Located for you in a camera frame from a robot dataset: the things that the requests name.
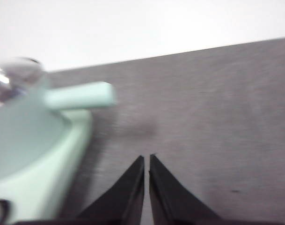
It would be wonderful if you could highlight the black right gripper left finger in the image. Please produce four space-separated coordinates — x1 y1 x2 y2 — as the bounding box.
76 155 145 225

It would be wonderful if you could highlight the glass lid with green knob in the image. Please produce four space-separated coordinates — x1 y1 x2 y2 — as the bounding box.
0 56 44 104

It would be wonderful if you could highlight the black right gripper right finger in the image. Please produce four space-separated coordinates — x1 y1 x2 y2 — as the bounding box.
148 154 225 225

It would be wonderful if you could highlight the pale green pot with handle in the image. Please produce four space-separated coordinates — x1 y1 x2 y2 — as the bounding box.
0 81 118 181

